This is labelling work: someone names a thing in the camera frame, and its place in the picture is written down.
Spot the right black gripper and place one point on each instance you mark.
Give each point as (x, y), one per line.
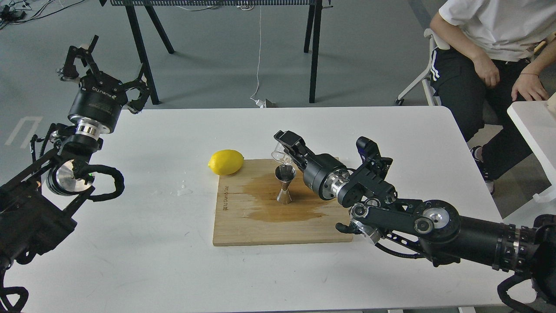
(322, 173)

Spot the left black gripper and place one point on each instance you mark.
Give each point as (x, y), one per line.
(97, 107)

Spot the small clear glass cup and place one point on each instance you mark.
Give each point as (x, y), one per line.
(280, 155)

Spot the steel double jigger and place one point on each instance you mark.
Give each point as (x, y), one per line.
(285, 174)

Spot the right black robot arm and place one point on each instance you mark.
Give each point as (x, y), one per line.
(431, 229)

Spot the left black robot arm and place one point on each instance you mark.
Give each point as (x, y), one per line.
(37, 205)

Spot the person's right hand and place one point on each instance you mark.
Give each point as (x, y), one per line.
(486, 70)

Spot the person's left hand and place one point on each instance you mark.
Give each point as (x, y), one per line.
(529, 87)

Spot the yellow lemon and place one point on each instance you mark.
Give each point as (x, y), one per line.
(226, 162)

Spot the wooden cutting board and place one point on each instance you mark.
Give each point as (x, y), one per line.
(247, 211)

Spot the seated person in white shirt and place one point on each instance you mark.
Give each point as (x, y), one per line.
(507, 31)

